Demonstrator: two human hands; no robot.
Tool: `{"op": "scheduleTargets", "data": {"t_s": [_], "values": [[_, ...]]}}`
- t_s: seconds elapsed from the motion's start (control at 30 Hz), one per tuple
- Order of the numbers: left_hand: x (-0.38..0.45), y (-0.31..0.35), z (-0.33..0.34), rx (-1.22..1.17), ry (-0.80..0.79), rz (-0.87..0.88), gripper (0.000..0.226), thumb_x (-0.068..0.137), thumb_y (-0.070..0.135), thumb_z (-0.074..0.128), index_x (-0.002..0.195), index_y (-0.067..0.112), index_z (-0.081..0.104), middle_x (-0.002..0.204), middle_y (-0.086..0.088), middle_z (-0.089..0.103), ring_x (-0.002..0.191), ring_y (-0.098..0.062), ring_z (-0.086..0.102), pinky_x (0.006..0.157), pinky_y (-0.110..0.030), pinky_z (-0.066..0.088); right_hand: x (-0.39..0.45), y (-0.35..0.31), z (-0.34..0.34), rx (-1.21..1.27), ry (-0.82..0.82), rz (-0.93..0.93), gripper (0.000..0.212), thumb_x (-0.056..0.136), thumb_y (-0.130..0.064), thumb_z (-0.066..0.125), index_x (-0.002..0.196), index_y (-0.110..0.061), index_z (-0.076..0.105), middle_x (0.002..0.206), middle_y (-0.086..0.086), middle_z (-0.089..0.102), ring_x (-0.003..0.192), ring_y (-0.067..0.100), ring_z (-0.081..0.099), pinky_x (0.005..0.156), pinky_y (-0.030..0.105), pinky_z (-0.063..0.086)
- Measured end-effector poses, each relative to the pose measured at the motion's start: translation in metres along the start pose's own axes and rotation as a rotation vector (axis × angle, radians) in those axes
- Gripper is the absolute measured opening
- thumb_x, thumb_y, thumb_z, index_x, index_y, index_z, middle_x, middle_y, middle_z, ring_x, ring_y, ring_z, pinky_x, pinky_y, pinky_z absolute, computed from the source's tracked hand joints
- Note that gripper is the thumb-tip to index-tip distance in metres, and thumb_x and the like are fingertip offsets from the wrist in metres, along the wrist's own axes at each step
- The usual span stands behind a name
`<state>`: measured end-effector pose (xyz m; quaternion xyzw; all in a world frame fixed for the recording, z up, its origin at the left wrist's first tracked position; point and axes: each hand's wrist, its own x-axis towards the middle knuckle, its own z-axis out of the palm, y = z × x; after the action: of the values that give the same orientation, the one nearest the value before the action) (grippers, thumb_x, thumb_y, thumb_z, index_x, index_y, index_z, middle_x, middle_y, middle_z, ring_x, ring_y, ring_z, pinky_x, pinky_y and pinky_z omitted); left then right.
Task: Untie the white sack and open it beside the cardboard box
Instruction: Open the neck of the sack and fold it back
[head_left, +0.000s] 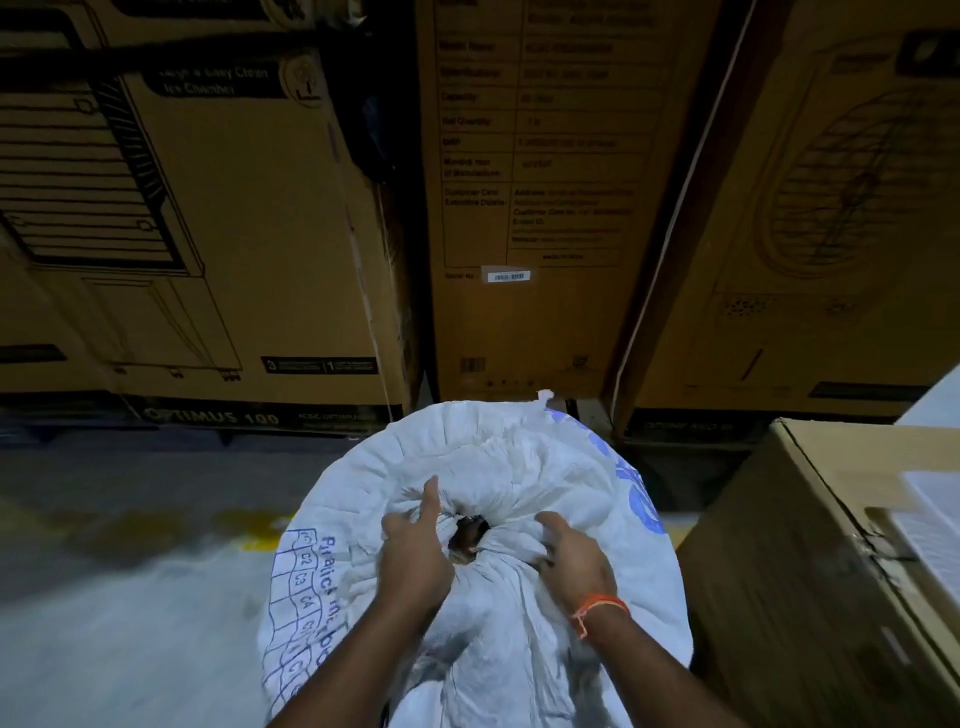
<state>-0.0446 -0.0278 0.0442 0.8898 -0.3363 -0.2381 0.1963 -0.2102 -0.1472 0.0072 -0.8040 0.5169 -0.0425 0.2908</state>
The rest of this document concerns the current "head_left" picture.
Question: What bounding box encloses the large carton with text panel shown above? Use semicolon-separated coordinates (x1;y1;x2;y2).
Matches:
416;0;725;403

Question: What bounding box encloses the clear plastic container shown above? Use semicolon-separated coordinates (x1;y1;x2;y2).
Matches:
866;468;960;605

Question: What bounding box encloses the person's right forearm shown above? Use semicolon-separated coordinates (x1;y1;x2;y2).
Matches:
581;608;751;728

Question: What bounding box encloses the person's left hand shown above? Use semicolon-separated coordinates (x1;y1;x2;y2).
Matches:
374;476;457;610

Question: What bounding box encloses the white woven sack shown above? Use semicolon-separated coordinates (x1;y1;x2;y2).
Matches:
257;388;695;728

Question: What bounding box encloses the stacked carton with black labels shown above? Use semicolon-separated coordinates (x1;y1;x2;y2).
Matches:
0;0;369;46

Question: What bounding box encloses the orange thread bracelet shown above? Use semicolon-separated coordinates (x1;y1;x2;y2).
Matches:
569;593;632;641

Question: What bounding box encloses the large carton with fan drawing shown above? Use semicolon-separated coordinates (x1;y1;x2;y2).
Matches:
611;0;960;444

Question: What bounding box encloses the person's left forearm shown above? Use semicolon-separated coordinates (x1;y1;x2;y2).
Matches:
266;592;445;728

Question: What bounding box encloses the person's right hand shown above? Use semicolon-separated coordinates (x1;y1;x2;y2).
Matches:
533;511;621;613

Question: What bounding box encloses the small brown cardboard box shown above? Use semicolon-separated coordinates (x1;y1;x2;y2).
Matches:
677;417;960;728

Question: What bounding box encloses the large carton with cabinet drawing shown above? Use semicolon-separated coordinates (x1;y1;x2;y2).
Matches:
0;44;421;436

